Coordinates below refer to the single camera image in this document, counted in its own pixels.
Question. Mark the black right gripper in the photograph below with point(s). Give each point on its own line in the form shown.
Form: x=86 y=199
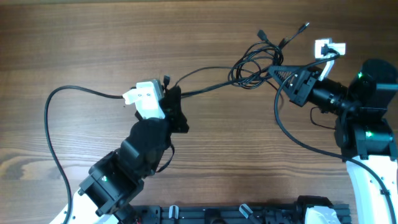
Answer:
x=305 y=82

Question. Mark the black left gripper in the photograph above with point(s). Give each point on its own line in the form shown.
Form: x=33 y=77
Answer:
x=170 y=106

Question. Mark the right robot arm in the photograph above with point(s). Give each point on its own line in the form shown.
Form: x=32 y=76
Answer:
x=367 y=142

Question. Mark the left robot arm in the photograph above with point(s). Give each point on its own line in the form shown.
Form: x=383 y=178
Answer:
x=119 y=176

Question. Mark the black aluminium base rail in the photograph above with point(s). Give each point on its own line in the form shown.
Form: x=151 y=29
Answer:
x=306 y=209

